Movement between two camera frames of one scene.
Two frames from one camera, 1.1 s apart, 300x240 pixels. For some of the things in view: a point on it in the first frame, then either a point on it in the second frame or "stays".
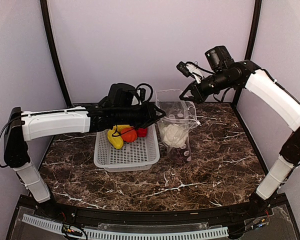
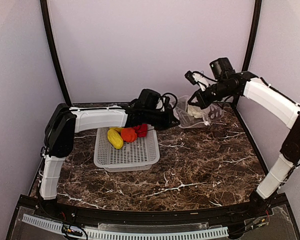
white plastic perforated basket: x=138 y=155 stays
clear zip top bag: x=176 y=125 → x=190 y=115
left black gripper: x=150 y=116 → x=169 y=121
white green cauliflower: x=175 y=135 → x=195 y=111
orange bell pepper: x=129 y=136 stays
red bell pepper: x=142 y=132 stays
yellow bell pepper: x=115 y=138 stays
